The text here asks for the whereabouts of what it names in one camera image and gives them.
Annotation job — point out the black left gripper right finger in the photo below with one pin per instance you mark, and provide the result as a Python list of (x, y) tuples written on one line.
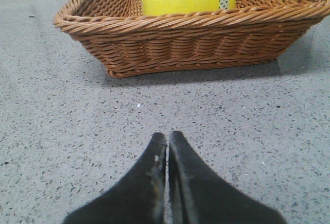
[(199, 195)]

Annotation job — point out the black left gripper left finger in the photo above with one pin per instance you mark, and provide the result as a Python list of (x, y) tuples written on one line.
[(137, 198)]

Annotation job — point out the brown wicker basket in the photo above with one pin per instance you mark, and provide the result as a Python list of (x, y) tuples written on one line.
[(128, 43)]

